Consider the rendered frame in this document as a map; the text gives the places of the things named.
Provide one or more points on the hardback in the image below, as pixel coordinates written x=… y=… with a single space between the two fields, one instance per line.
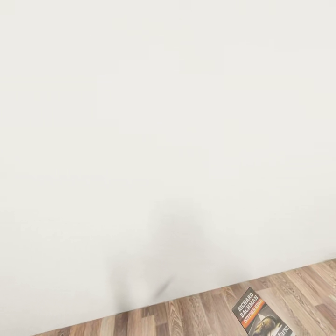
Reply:
x=257 y=318

